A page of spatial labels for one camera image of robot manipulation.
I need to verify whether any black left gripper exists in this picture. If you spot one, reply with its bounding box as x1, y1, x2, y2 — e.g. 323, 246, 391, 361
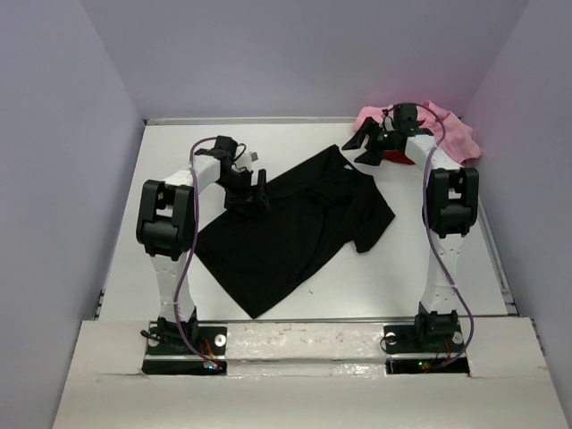
214, 169, 270, 215

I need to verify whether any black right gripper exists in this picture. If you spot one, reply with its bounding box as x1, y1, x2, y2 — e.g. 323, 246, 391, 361
342, 116, 396, 166

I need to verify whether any black t-shirt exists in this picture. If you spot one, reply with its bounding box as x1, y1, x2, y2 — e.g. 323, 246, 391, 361
196, 145, 395, 318

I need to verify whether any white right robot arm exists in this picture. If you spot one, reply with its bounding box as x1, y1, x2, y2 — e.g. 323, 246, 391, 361
344, 103, 479, 355

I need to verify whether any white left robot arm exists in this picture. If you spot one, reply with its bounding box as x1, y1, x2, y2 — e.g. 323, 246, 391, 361
136, 136, 270, 354

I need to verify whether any red t-shirt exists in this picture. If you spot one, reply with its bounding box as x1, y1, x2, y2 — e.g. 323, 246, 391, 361
383, 150, 415, 165

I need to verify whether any pink t-shirt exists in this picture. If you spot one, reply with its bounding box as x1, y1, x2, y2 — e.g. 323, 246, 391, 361
353, 100, 482, 164

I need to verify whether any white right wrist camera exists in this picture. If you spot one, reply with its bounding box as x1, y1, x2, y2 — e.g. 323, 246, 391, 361
380, 107, 395, 134

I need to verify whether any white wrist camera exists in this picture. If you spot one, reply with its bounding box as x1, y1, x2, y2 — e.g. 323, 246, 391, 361
380, 107, 395, 134
233, 151, 258, 172

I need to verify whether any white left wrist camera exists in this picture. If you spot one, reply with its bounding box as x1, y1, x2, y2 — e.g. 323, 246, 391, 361
233, 151, 258, 172

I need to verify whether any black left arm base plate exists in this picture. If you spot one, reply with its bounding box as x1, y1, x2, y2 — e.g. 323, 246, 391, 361
140, 324, 228, 376

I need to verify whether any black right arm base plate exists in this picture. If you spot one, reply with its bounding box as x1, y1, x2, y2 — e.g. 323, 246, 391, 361
380, 324, 469, 375

